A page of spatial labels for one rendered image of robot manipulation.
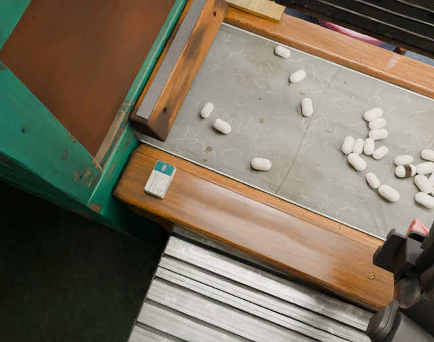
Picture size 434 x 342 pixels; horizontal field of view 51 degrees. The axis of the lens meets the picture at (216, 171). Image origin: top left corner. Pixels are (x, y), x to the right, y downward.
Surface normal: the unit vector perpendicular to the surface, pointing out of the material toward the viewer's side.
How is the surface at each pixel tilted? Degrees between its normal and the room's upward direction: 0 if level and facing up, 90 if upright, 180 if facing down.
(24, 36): 90
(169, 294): 0
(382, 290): 0
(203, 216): 0
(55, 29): 90
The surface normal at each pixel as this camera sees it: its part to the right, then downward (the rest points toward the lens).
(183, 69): 0.84, 0.26
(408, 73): -0.01, -0.25
